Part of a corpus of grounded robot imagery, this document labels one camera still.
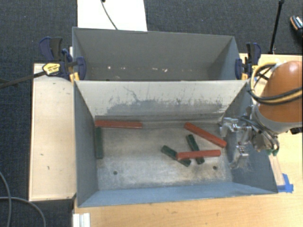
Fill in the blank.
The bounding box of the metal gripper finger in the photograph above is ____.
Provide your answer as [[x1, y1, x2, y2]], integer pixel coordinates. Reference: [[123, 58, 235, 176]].
[[229, 146, 250, 170], [219, 117, 239, 137]]

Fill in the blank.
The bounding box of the red-brown flat block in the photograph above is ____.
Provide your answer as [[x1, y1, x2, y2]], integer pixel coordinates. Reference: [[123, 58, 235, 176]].
[[184, 122, 228, 149], [94, 120, 143, 129], [177, 149, 222, 161]]

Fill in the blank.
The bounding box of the dark green flat block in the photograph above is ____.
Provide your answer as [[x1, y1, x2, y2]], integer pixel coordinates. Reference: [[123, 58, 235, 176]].
[[160, 145, 192, 168], [95, 126, 104, 159], [185, 134, 205, 166]]

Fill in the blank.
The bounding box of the grey metal bin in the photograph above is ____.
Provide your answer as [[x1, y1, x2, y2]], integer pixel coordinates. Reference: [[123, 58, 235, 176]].
[[71, 26, 279, 208]]

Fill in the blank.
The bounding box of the pale wood board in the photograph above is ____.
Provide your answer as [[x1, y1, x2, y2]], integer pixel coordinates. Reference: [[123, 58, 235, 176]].
[[28, 63, 78, 202]]

